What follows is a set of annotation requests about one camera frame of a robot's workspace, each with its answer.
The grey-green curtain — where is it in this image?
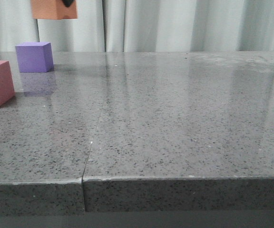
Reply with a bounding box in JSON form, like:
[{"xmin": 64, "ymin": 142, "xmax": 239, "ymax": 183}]
[{"xmin": 0, "ymin": 0, "xmax": 274, "ymax": 52}]

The orange foam block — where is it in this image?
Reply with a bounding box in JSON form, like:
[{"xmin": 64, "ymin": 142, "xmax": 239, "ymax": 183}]
[{"xmin": 30, "ymin": 0, "xmax": 78, "ymax": 20}]

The tip gripper black finger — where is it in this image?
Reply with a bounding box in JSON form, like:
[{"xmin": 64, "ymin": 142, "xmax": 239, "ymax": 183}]
[{"xmin": 62, "ymin": 0, "xmax": 75, "ymax": 7}]

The purple foam cube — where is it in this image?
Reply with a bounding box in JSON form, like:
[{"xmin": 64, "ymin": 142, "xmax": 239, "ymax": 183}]
[{"xmin": 15, "ymin": 42, "xmax": 54, "ymax": 73}]

